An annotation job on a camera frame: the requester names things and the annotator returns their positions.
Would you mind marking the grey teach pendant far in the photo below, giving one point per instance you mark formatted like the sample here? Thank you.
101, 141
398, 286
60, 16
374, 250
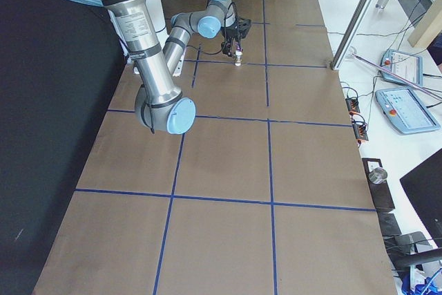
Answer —
404, 65

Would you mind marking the black monitor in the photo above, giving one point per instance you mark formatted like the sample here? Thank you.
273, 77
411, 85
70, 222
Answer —
422, 186

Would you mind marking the grey teach pendant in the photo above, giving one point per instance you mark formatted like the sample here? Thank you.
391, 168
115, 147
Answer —
405, 111
404, 65

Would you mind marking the aluminium frame post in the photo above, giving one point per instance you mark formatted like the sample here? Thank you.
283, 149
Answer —
350, 33

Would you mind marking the grey teach pendant near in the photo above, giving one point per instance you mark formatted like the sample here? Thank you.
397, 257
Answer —
405, 111

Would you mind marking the steel cylindrical weight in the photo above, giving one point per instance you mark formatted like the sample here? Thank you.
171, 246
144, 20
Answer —
377, 175

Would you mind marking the black flat plate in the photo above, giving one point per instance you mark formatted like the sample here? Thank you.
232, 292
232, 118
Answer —
381, 196

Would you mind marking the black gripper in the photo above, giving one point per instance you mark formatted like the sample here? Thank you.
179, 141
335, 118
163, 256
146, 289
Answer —
231, 39

